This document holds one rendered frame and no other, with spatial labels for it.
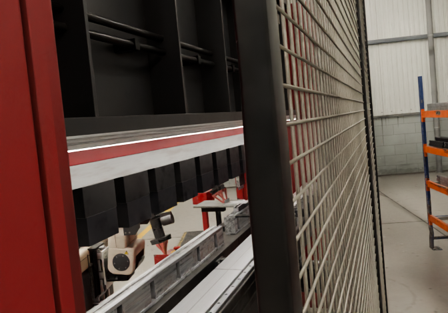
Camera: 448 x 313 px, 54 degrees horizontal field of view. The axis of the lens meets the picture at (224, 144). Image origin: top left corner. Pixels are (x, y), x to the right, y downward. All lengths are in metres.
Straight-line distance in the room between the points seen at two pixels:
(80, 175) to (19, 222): 0.94
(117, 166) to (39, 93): 1.07
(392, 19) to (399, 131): 2.35
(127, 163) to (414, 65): 9.05
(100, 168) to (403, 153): 9.08
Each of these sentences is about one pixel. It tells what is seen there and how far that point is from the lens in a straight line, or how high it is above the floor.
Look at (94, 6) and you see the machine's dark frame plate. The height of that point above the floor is 1.83.
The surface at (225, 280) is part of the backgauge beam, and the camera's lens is 1.44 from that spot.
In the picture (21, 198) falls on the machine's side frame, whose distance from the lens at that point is 0.31.
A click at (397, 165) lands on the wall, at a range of 10.07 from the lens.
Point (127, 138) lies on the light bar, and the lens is 1.07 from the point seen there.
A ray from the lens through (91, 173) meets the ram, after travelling 1.28.
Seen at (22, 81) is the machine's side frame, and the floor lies 1.52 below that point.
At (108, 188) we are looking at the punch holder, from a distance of 1.35.
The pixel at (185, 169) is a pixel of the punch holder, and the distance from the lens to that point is 1.80.
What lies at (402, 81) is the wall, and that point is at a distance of 10.04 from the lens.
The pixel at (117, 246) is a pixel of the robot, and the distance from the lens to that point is 2.68.
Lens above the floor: 1.48
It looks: 3 degrees down
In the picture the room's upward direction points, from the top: 5 degrees counter-clockwise
